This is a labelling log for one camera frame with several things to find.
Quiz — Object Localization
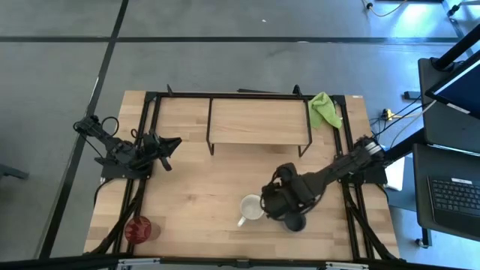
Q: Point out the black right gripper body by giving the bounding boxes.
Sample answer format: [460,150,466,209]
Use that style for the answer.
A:
[260,162,318,223]

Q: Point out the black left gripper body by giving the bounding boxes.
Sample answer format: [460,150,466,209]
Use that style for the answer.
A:
[140,130,168,168]

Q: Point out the teal mug white handle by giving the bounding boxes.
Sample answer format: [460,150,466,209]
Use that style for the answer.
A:
[236,193,266,228]

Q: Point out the wooden shelf black metal legs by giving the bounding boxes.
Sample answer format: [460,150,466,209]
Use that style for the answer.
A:
[205,96,314,158]

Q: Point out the black round lid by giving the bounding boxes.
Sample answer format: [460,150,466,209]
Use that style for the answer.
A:
[283,214,308,233]

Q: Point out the red translucent plastic cup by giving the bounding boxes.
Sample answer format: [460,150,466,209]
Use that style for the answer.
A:
[124,215,161,245]

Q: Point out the green cloth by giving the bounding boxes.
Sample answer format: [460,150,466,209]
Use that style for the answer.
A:
[307,91,344,131]

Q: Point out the white paper sheet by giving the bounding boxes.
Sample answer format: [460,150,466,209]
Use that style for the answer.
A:
[384,156,407,192]

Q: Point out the black laptop desk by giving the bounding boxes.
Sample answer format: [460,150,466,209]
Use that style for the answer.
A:
[411,143,480,243]

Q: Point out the grey chair base leg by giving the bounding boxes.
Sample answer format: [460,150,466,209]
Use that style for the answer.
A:
[0,163,30,181]

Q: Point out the laptop computer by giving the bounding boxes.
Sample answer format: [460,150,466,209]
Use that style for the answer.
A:
[417,55,480,155]

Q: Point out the black laptop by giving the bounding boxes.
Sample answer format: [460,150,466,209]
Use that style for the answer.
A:
[426,175,480,230]

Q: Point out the computer monitor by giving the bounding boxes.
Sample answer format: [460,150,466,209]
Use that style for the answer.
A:
[424,48,480,120]

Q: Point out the black metal pole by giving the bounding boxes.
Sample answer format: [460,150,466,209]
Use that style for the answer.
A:
[430,22,480,71]

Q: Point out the black aluminium table frame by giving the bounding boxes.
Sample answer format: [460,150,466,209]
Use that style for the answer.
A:
[85,84,401,270]

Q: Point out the silver frame bracket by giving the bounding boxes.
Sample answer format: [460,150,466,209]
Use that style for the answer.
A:
[116,257,161,270]
[325,261,371,270]

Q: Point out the yellow floor cable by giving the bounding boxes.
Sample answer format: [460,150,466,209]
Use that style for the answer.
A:
[361,0,409,19]

